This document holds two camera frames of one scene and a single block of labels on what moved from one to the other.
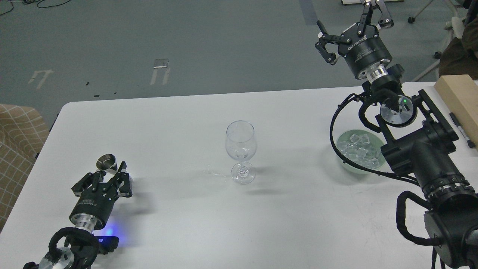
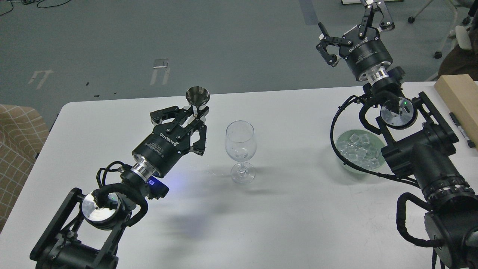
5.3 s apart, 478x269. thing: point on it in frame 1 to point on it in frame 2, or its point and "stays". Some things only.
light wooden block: [460, 92] stays
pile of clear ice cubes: [360, 148] stays
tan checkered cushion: [23, 130] stays
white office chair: [458, 26] to [460, 33]
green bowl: [362, 147] stays
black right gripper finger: [329, 56] stays
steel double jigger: [107, 163] to [197, 96]
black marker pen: [471, 143] stays
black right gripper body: [363, 49] stays
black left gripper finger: [124, 180] to [199, 147]
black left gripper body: [93, 206] to [161, 149]
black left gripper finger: [92, 179] to [158, 116]
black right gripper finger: [386, 21] stays
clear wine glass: [241, 145] stays
